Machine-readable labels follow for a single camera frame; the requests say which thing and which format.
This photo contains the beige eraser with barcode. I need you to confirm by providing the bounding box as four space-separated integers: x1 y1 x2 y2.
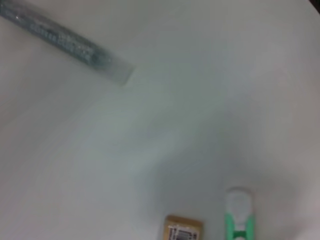
163 214 204 240

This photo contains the mint green utility knife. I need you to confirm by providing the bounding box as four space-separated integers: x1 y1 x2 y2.
224 186 256 240

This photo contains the grey glitter pen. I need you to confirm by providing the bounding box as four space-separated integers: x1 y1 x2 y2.
0 2 135 87

